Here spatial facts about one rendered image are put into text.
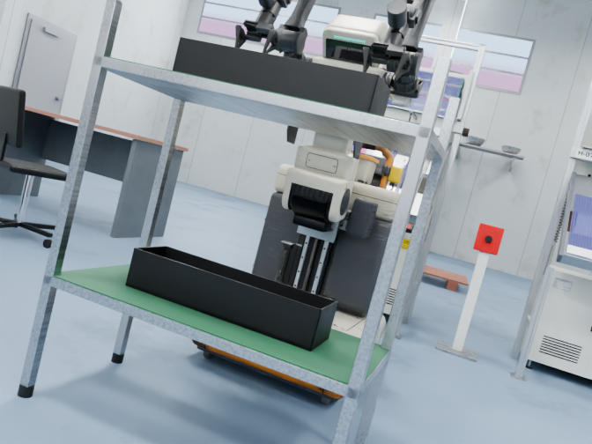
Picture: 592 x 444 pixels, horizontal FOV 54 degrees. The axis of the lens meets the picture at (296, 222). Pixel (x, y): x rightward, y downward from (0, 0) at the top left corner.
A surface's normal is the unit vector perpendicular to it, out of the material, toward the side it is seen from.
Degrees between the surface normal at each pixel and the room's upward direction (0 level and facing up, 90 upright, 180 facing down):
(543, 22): 90
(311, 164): 98
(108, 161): 90
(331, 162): 98
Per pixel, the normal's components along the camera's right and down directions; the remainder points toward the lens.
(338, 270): -0.33, -0.01
